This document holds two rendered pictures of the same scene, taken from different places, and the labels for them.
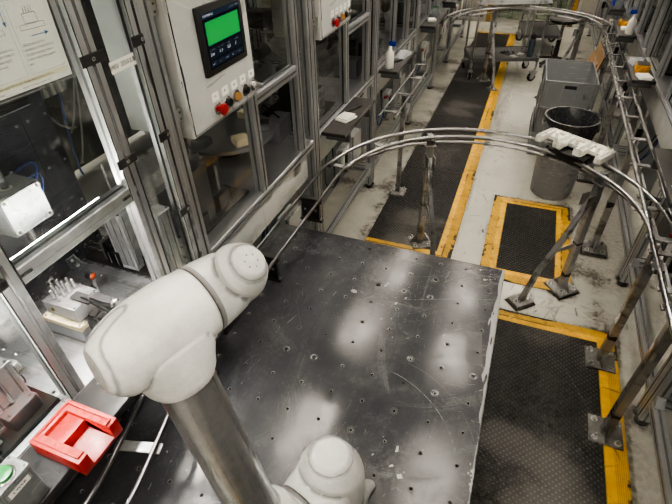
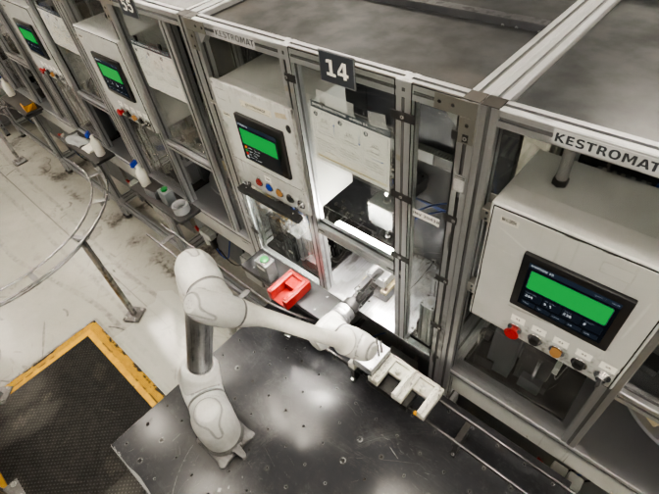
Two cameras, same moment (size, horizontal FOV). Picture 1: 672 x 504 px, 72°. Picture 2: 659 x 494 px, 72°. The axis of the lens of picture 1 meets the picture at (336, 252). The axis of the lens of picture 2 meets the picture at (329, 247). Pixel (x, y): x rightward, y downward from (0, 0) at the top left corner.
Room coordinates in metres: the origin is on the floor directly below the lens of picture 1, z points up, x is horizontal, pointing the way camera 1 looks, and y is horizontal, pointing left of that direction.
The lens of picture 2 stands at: (1.36, -0.44, 2.56)
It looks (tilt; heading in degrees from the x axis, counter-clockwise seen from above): 47 degrees down; 116
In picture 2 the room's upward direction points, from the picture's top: 8 degrees counter-clockwise
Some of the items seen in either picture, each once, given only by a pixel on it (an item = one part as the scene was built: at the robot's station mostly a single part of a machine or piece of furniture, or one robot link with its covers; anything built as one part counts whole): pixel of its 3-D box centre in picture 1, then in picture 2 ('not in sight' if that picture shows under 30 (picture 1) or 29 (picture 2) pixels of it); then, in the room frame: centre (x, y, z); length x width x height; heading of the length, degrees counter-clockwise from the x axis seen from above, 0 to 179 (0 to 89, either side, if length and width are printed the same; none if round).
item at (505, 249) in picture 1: (528, 238); not in sight; (2.54, -1.34, 0.01); 1.00 x 0.55 x 0.01; 158
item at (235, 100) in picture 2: not in sight; (282, 134); (0.60, 0.89, 1.60); 0.42 x 0.29 x 0.46; 158
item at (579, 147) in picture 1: (572, 149); not in sight; (2.22, -1.26, 0.84); 0.37 x 0.14 x 0.10; 36
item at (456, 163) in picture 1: (469, 98); not in sight; (5.11, -1.55, 0.01); 5.85 x 0.59 x 0.01; 158
